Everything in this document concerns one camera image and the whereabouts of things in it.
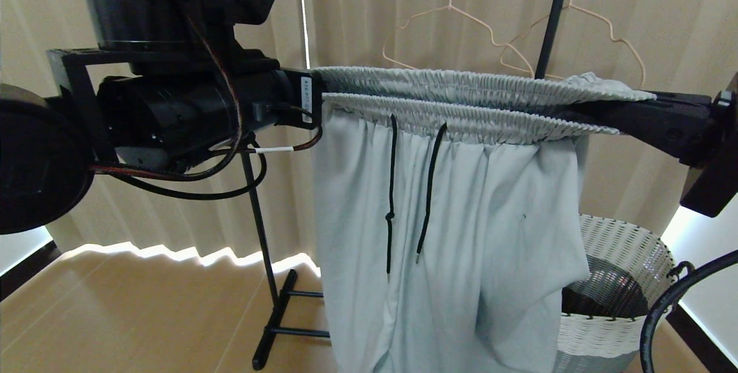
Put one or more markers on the pale grey shorts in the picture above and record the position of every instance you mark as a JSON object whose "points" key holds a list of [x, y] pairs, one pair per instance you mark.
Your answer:
{"points": [[461, 217]]}

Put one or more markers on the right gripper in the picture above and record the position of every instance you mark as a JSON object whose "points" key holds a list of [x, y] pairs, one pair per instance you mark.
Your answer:
{"points": [[715, 177]]}

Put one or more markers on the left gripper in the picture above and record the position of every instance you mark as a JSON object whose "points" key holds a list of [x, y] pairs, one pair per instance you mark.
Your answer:
{"points": [[190, 113]]}

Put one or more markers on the beige curtain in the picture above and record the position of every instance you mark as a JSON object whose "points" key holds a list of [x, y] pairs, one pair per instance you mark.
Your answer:
{"points": [[173, 217]]}

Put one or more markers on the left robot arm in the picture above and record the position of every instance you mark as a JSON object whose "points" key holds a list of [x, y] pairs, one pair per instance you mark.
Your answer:
{"points": [[40, 159]]}

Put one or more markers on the white laundry basket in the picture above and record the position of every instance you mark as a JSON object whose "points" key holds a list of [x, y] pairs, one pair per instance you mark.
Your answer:
{"points": [[622, 246]]}

